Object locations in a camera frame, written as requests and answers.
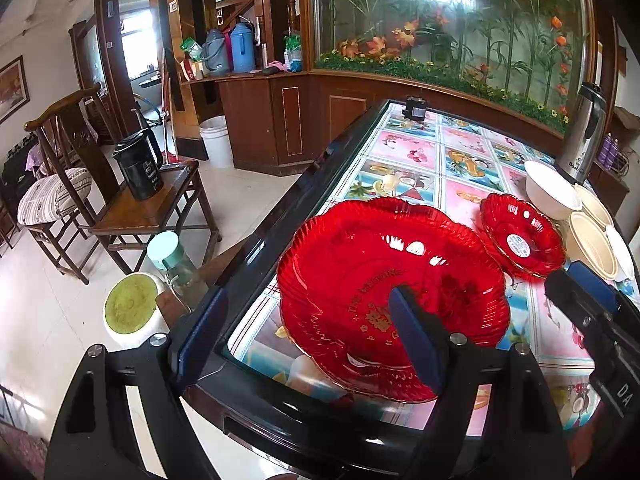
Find beige ribbed plastic bowl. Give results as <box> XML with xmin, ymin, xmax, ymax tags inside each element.
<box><xmin>565</xmin><ymin>211</ymin><xmax>618</xmax><ymax>282</ymax></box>

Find small red plastic plate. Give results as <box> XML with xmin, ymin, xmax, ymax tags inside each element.
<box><xmin>480</xmin><ymin>193</ymin><xmax>566</xmax><ymax>280</ymax></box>

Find white foam plate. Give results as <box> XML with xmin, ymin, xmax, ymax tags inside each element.
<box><xmin>605</xmin><ymin>226</ymin><xmax>634</xmax><ymax>282</ymax></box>

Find white stool green top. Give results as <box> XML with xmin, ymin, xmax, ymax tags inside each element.
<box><xmin>103</xmin><ymin>272</ymin><xmax>169</xmax><ymax>349</ymax></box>

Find beige plastic bowl rear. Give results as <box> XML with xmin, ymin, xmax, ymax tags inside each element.
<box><xmin>574</xmin><ymin>183</ymin><xmax>614</xmax><ymax>230</ymax></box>

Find white foam bowl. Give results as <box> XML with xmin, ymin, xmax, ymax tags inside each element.
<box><xmin>524</xmin><ymin>160</ymin><xmax>582</xmax><ymax>220</ymax></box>

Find purple bottles on shelf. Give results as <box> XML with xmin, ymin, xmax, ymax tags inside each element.
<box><xmin>597</xmin><ymin>132</ymin><xmax>618</xmax><ymax>170</ymax></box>

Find stainless steel thermos jug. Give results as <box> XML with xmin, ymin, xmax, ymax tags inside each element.
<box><xmin>554</xmin><ymin>81</ymin><xmax>606</xmax><ymax>184</ymax></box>

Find black electric kettle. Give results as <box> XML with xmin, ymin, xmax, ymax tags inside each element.
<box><xmin>113</xmin><ymin>128</ymin><xmax>164</xmax><ymax>202</ymax></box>

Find white plastic bucket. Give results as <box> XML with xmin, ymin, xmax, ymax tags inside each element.
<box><xmin>200</xmin><ymin>115</ymin><xmax>234</xmax><ymax>169</ymax></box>

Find wooden chair with striped cushion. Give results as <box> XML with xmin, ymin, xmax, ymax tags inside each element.
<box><xmin>1</xmin><ymin>119</ymin><xmax>99</xmax><ymax>282</ymax></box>

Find dark wooden chair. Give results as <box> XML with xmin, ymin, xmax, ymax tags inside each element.
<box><xmin>24</xmin><ymin>84</ymin><xmax>221</xmax><ymax>275</ymax></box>

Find grey thermos flask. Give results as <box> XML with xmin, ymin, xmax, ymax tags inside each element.
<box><xmin>203</xmin><ymin>29</ymin><xmax>230</xmax><ymax>76</ymax></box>

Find wooden cabinet with flower display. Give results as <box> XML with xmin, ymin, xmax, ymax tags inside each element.
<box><xmin>151</xmin><ymin>0</ymin><xmax>597</xmax><ymax>176</ymax></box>

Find blue thermos flask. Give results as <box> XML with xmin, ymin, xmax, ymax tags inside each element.
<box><xmin>230</xmin><ymin>23</ymin><xmax>256</xmax><ymax>73</ymax></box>

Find framed wall picture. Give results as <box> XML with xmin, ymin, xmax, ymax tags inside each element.
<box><xmin>0</xmin><ymin>56</ymin><xmax>30</xmax><ymax>122</ymax></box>

